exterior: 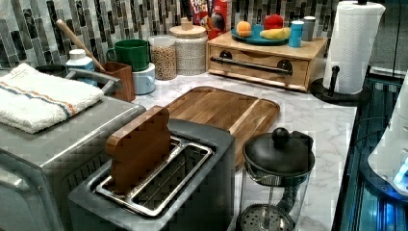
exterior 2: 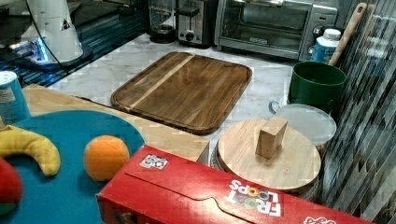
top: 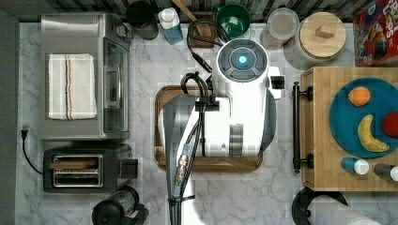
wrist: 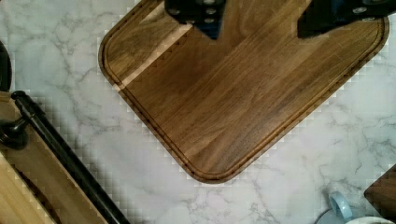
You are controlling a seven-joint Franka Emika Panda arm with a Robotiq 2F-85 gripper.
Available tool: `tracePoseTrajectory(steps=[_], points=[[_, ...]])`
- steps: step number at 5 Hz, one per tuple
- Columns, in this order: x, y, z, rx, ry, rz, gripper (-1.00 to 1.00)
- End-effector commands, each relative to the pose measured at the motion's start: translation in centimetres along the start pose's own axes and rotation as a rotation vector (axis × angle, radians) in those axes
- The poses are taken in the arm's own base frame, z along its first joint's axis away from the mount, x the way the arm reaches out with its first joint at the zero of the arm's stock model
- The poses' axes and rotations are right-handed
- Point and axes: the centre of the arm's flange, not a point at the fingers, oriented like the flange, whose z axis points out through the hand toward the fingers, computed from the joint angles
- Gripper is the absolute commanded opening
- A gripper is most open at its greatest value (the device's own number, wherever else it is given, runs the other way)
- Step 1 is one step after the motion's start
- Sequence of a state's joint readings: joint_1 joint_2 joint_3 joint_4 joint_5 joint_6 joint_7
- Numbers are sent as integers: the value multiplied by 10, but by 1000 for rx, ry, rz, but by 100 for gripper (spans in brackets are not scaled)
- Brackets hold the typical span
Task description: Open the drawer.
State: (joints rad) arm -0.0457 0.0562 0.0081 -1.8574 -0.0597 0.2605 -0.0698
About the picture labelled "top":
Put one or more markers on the clear jar of grains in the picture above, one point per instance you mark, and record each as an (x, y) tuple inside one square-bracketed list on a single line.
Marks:
[(283, 24)]

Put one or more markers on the black drawer handle bar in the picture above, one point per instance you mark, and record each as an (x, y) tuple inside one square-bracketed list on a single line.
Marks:
[(297, 94)]

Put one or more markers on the white paper towel roll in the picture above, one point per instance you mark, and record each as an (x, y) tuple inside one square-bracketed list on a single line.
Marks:
[(327, 211)]

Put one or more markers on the wooden utensil holder box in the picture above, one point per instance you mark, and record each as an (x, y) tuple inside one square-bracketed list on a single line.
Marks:
[(208, 31)]

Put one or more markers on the white blue bottle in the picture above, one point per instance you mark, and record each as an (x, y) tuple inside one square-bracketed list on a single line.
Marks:
[(171, 25)]

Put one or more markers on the stainless toaster oven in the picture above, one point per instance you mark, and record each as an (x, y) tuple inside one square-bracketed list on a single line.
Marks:
[(107, 39)]

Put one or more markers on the wooden cutting board tray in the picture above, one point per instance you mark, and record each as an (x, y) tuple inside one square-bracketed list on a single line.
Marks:
[(201, 164)]

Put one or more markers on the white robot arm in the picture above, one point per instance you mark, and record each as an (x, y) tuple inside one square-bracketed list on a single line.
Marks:
[(230, 114)]

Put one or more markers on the white striped folded towel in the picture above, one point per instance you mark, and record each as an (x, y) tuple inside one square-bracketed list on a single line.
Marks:
[(71, 87)]

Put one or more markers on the black mug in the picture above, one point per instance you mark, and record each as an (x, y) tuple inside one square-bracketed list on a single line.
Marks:
[(140, 16)]

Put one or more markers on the red apple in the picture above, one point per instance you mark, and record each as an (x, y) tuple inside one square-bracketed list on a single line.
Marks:
[(390, 124)]

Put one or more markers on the wooden drawer box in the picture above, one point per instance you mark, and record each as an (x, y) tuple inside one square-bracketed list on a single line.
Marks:
[(317, 139)]

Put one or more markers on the black french press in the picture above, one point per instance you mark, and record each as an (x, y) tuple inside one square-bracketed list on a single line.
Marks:
[(123, 207)]

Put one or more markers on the blue salt shaker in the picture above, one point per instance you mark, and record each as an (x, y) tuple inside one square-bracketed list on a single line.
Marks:
[(355, 165)]

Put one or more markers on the black paper towel holder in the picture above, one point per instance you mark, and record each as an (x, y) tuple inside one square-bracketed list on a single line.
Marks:
[(300, 211)]

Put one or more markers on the grey pepper shaker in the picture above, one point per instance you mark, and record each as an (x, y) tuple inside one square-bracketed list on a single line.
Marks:
[(386, 171)]

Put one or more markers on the wooden toast slice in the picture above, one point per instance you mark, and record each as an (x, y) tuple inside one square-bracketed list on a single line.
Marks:
[(74, 165)]

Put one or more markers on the green mug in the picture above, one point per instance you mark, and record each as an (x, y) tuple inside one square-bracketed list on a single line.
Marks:
[(234, 19)]

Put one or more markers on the black two-slot toaster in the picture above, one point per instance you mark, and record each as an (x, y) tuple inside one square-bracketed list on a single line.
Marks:
[(116, 167)]

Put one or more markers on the froot loops cereal box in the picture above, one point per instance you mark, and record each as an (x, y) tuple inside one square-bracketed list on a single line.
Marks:
[(376, 35)]

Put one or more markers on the blue plate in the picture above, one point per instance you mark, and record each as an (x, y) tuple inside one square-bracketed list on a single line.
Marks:
[(344, 117)]

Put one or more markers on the canister with wooden lid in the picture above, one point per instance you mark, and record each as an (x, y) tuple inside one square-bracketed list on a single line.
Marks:
[(320, 38)]

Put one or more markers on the yellow banana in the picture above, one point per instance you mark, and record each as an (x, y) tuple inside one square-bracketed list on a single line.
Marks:
[(367, 139)]

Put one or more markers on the orange fruit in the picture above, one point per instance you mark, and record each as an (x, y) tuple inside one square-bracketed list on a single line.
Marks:
[(359, 96)]

